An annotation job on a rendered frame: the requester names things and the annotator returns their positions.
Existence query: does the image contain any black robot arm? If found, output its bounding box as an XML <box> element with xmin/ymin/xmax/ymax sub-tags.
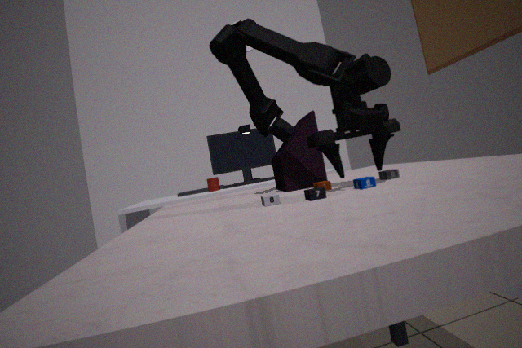
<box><xmin>210</xmin><ymin>18</ymin><xmax>391</xmax><ymax>147</ymax></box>

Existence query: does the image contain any blue block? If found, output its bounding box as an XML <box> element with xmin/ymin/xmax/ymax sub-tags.
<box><xmin>353</xmin><ymin>177</ymin><xmax>376</xmax><ymax>190</ymax></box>

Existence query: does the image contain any orange block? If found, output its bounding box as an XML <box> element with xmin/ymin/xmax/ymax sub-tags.
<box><xmin>313</xmin><ymin>181</ymin><xmax>332</xmax><ymax>191</ymax></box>

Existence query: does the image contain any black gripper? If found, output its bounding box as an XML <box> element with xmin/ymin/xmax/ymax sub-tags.
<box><xmin>307</xmin><ymin>97</ymin><xmax>400</xmax><ymax>178</ymax></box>

